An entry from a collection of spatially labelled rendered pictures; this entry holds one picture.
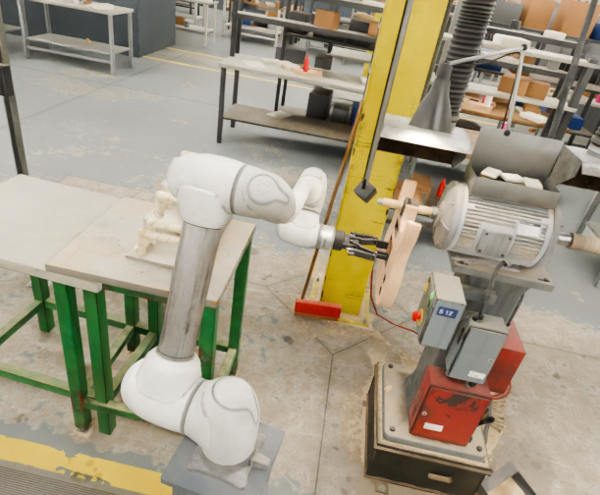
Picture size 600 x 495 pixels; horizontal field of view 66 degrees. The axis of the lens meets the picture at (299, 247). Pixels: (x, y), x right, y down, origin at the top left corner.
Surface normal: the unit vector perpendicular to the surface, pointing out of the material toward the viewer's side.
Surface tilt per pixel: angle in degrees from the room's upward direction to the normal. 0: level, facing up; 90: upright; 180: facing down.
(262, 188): 54
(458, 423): 90
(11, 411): 0
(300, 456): 0
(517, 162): 90
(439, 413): 90
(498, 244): 90
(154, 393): 66
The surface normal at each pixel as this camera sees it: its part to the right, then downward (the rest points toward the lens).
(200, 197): -0.23, 0.24
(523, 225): -0.06, 0.05
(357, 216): -0.15, 0.50
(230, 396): 0.25, -0.81
